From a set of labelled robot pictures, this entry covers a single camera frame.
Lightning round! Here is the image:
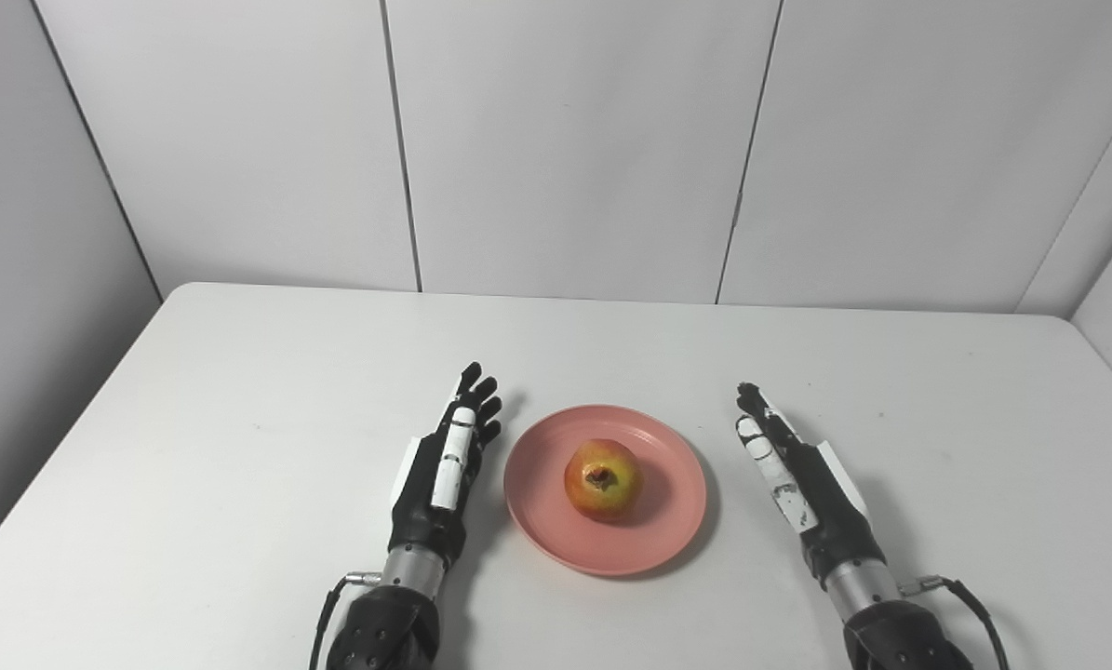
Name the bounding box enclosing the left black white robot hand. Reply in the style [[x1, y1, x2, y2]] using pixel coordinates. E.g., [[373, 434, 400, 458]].
[[388, 362, 503, 570]]

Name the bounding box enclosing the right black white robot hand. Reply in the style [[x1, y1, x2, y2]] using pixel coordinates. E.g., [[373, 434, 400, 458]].
[[735, 382, 888, 588]]

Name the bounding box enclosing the pink round plate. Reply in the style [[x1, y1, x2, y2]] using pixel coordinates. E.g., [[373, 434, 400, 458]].
[[503, 404, 708, 578]]

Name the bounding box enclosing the red yellow pomegranate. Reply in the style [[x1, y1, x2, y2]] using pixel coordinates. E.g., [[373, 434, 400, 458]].
[[564, 438, 643, 522]]

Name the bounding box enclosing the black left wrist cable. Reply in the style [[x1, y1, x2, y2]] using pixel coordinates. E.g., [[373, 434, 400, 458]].
[[309, 571, 382, 670]]

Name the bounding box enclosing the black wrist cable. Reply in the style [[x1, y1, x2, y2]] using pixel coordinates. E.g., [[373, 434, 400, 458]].
[[309, 571, 382, 670], [900, 576, 1012, 670]]

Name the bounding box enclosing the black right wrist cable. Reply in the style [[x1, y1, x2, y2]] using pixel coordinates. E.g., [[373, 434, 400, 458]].
[[900, 576, 1012, 670]]

